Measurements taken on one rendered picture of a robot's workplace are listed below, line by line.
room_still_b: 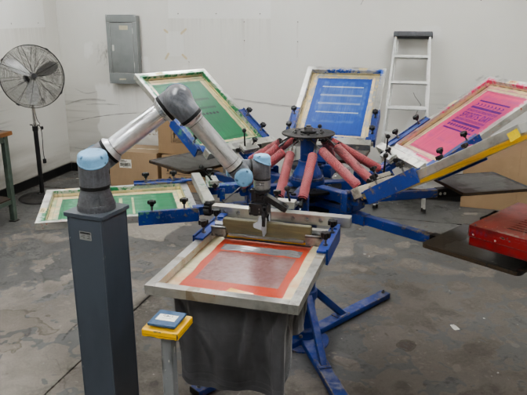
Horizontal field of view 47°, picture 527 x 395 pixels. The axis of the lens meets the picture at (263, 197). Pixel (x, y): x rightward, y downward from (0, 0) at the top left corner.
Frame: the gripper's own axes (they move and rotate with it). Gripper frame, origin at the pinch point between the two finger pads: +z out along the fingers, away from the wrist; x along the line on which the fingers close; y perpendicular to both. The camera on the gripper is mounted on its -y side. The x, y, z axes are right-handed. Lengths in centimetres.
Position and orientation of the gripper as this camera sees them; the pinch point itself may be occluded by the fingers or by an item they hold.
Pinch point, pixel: (267, 232)
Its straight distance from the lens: 272.3
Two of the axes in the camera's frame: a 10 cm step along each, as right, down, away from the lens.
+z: 0.0, 9.6, 2.9
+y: -9.6, -0.8, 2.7
